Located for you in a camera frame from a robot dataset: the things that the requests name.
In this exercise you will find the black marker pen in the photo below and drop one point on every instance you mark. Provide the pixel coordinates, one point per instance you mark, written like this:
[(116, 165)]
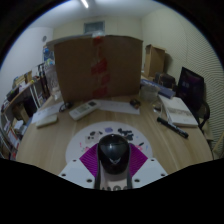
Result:
[(172, 127)]

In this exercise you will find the white thick book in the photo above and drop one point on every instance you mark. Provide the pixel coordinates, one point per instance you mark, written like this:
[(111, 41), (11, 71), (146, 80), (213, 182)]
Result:
[(180, 111)]

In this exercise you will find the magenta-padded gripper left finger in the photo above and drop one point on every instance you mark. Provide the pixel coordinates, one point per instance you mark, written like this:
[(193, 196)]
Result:
[(76, 171)]

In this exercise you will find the small black round object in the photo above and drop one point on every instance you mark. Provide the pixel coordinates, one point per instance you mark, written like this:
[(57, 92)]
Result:
[(135, 103)]

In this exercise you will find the cluttered shelf unit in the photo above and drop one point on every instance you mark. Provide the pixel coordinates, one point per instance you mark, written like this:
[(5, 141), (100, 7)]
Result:
[(20, 100)]

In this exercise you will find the door with glass pane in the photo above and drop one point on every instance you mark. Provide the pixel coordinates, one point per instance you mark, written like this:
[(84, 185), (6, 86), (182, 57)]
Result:
[(94, 27)]

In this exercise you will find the black computer mouse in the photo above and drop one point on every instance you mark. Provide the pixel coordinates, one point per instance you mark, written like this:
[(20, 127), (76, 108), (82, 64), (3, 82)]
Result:
[(113, 153)]

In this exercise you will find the large brown cardboard box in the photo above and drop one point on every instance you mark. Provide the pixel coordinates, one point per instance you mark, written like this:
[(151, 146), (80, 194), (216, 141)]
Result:
[(100, 66)]

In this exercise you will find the white remote control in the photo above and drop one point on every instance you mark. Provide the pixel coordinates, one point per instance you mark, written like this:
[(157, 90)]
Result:
[(84, 109)]

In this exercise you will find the blue book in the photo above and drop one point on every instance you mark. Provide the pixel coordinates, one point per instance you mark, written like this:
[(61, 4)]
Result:
[(160, 88)]

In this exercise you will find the round wall clock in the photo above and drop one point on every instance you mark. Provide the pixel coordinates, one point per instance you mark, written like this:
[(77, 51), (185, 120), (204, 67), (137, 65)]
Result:
[(44, 38)]

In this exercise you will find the white paper sheet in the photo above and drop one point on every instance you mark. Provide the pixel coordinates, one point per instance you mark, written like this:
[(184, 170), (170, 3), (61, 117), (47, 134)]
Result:
[(118, 106), (45, 111)]

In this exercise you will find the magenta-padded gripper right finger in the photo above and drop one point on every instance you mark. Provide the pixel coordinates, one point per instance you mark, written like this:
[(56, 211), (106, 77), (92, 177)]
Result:
[(150, 170)]

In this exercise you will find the small white flat box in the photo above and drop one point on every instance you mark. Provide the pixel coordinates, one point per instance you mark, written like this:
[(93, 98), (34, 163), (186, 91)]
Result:
[(46, 120)]

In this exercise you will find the ceiling tube light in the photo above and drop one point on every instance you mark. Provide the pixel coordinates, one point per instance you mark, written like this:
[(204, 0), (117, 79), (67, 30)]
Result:
[(84, 3)]

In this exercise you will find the clear plastic container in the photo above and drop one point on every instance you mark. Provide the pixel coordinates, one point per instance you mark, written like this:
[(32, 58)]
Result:
[(149, 93)]

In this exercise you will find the black office chair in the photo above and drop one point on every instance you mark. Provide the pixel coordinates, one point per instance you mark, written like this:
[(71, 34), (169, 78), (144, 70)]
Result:
[(190, 86)]

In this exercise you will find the tall open cardboard box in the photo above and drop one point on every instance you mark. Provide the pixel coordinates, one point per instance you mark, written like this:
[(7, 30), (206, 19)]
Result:
[(154, 61)]

